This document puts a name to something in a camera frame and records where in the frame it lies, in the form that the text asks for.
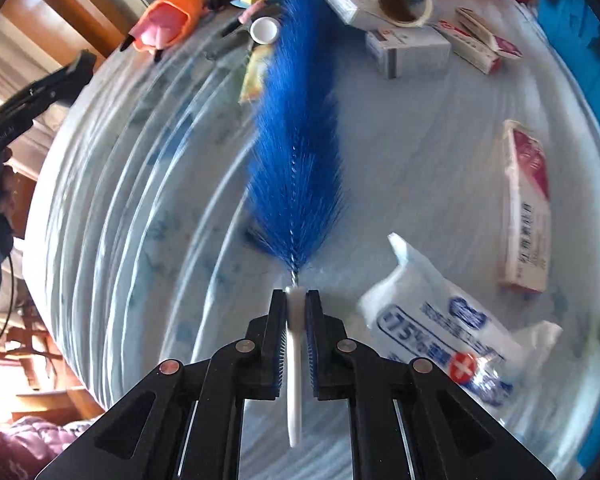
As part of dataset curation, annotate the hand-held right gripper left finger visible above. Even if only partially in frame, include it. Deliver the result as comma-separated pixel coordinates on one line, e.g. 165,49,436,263
37,287,288,480

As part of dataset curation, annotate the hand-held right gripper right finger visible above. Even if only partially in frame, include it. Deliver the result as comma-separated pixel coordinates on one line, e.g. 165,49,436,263
305,287,556,480

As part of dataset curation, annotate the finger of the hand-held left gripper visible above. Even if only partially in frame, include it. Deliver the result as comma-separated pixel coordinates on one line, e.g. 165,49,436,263
0,50,97,133

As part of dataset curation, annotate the blue bottle brush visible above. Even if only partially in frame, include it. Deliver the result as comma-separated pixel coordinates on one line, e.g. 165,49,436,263
242,0,347,448

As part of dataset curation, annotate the blue plastic storage crate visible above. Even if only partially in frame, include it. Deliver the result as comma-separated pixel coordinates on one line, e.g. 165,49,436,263
515,0,600,53

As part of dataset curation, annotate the person's left hand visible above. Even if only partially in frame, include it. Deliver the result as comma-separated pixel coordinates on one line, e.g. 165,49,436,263
0,160,17,223

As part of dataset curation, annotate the white wet wipes packet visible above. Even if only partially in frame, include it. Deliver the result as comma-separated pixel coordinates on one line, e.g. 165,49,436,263
357,232,565,408

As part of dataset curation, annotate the pink orange plush toy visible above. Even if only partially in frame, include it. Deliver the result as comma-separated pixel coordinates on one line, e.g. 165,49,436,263
130,0,220,55

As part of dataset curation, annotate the yellow snack packet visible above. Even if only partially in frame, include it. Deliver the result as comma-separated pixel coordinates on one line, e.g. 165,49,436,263
239,45,274,106

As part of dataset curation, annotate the white bottle cap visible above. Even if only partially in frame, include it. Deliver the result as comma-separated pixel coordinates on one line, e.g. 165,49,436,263
250,16,281,45

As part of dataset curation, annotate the wooden chair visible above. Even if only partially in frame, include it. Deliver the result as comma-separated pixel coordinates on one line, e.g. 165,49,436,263
0,280,103,423

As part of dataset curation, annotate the pink white medicine box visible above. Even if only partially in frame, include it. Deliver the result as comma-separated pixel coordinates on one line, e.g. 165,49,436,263
497,120,552,293

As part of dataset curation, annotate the purple quilted cloth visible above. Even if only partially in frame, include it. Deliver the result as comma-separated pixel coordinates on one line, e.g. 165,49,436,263
0,414,97,480

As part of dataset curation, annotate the small red white box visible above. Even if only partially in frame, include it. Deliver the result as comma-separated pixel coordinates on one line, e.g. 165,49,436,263
432,7,524,76

